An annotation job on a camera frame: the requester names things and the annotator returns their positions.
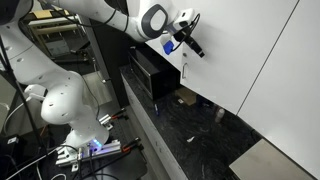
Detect silver clamp red black handles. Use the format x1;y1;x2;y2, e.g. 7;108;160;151
98;107;130;130
121;136;145;153

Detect thin black hanging cable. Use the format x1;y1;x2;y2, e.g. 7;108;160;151
0;35;46;152

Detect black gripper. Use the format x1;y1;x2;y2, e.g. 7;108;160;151
172;27;206;59

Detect white floor cable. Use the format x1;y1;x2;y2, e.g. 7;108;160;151
4;146;59;180

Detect small clear bottle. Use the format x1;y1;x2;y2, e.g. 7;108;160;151
214;107;226;124

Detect black tall column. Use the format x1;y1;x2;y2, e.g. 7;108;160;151
79;13;138;108

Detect wooden top background table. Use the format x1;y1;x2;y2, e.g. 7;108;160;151
26;8;81;36

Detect white cabinet door with handle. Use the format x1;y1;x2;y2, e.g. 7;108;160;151
145;0;300;116

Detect small black box white label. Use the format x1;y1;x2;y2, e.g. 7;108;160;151
0;134;22;148

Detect aluminium robot mounting base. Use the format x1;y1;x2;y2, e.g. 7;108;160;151
54;139;122;168

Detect plain white cabinet door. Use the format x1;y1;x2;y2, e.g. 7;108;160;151
236;0;320;180

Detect stainless steel plate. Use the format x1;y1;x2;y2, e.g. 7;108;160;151
229;138;318;180

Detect white wrist camera blue tape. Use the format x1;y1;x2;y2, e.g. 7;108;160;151
159;33;176;56

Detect brown cardboard box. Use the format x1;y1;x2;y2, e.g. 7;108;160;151
174;87;198;107

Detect black microwave oven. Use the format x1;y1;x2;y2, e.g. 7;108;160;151
127;45;183;101

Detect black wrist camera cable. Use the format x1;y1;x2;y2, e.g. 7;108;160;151
172;12;202;52

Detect black articulated stand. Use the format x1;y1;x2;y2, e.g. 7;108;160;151
69;40;98;65

